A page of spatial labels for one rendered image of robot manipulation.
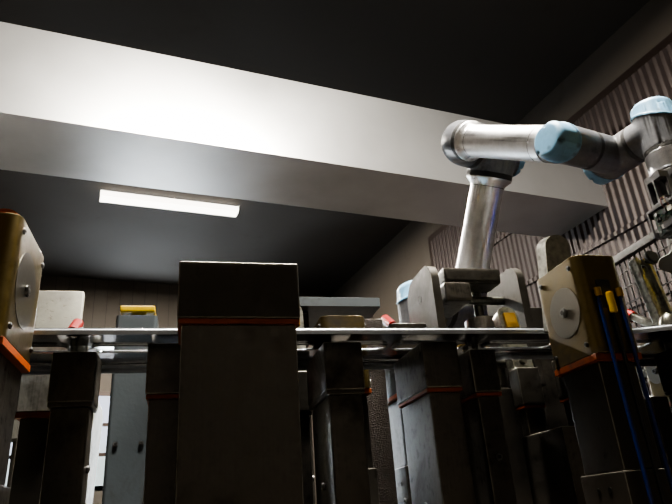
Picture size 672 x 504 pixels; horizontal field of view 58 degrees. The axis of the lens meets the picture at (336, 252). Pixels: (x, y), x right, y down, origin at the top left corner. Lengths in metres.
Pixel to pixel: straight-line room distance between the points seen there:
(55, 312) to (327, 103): 3.29
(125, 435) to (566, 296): 0.72
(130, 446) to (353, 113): 2.61
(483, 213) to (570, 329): 0.87
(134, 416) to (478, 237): 0.93
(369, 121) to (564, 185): 1.31
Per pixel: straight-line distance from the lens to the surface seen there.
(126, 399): 1.11
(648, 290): 1.31
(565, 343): 0.77
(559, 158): 1.23
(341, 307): 1.15
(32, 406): 0.94
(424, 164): 3.45
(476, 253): 1.59
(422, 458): 0.84
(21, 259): 0.63
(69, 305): 5.74
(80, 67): 3.17
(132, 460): 1.10
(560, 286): 0.78
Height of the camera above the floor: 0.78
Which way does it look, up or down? 24 degrees up
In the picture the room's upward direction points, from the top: 4 degrees counter-clockwise
